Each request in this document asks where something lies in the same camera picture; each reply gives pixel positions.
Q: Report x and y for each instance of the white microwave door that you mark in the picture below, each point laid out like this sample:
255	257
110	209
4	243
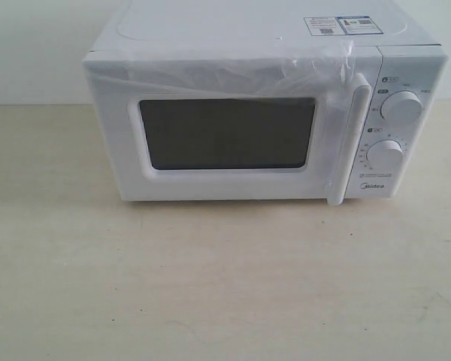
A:
242	128

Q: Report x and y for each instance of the white microwave oven body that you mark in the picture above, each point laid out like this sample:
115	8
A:
412	59

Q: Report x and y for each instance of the lower white control knob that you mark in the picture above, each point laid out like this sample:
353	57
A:
385	155

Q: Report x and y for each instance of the white control knob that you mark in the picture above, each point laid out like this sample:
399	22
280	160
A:
401	107
385	155

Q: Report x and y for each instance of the upper white control knob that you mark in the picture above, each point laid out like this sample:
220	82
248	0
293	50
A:
401	107

